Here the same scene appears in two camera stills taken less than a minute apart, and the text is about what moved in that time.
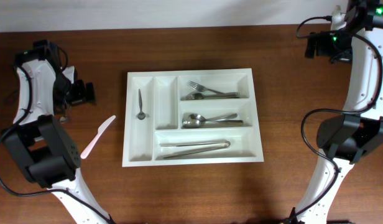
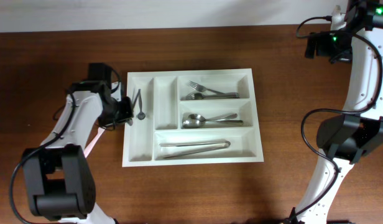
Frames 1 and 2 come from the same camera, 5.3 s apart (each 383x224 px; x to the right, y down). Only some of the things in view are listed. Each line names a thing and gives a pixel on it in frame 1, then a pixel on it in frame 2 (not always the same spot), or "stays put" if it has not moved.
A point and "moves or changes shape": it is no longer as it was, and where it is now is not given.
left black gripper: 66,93 → 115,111
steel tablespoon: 198,117 stays put
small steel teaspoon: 63,119 moves or changes shape
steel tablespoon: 193,124 stays put
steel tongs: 222,144 stays put
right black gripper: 310,45 stays put
